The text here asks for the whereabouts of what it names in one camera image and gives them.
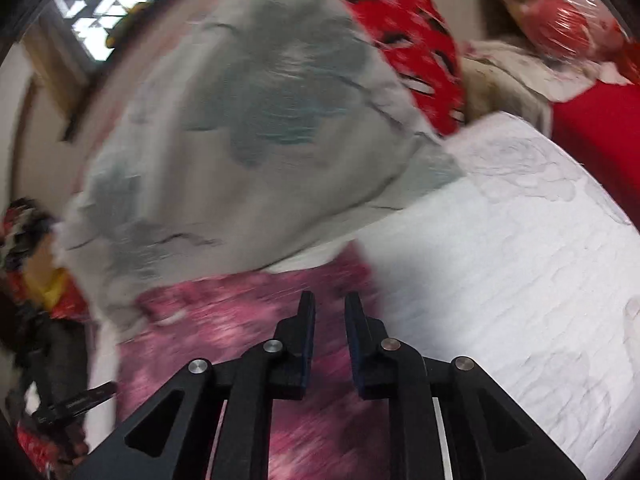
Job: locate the window with metal grille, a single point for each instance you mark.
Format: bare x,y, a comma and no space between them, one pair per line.
100,10

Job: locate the red patterned pillow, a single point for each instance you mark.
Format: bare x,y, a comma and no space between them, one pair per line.
410,25

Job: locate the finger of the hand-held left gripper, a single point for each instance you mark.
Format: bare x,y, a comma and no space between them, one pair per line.
90,398

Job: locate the plain red cloth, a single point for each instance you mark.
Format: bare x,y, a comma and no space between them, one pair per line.
605,125

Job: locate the grey floral pillow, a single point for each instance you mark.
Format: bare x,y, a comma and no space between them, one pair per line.
250,110

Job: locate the pink floral shirt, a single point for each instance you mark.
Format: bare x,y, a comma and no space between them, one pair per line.
240,310

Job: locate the beige floral cloth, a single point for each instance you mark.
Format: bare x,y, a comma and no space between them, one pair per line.
500,85

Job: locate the pile of mixed clothes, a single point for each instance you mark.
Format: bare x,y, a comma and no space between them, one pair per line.
25,235

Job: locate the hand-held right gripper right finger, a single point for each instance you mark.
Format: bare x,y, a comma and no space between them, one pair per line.
351,345

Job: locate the plastic bag of stuffed toys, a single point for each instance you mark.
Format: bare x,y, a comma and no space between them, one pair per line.
565,20

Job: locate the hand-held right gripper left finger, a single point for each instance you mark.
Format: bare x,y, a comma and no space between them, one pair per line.
309,340

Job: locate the white embossed quilt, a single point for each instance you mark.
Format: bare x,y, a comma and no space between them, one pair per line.
500,260

